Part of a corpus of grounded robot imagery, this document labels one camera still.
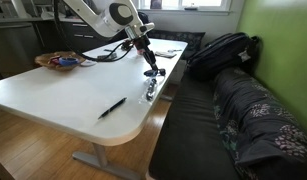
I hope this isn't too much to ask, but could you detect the black pen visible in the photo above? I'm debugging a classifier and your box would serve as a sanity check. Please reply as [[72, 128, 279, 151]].
[[97, 96, 128, 121]]

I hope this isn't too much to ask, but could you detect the short dark floral cushion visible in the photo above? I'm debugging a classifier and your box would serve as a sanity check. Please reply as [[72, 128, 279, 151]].
[[147, 28, 207, 61]]

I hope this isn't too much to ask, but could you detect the dark kitchen drawer cabinet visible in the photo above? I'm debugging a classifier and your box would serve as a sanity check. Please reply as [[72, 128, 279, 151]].
[[34, 20, 128, 55]]

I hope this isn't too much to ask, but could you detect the white round disc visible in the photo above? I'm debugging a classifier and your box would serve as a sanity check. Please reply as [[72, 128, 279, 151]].
[[79, 58, 98, 68]]

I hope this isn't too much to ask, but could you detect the grey table leg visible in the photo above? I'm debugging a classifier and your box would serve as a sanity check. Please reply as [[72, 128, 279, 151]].
[[71, 142, 143, 180]]

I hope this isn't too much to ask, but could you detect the white framed window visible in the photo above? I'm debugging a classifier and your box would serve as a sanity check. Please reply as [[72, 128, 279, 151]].
[[135, 0, 234, 16]]

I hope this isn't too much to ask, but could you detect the black bench seat cushion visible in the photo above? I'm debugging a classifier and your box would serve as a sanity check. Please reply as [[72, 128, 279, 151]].
[[147, 71, 243, 180]]

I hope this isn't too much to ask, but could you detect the black backpack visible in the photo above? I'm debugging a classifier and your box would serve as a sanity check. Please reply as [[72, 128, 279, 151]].
[[185, 31, 261, 81]]

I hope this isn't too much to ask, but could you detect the dark windowsill tray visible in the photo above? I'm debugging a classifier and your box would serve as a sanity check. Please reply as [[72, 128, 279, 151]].
[[183, 3, 199, 12]]

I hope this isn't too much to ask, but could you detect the dark dishwasher front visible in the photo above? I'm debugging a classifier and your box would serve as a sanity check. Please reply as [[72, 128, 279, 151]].
[[0, 21, 41, 80]]

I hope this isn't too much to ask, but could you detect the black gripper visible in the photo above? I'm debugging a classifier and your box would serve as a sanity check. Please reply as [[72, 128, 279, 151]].
[[134, 33, 161, 73]]

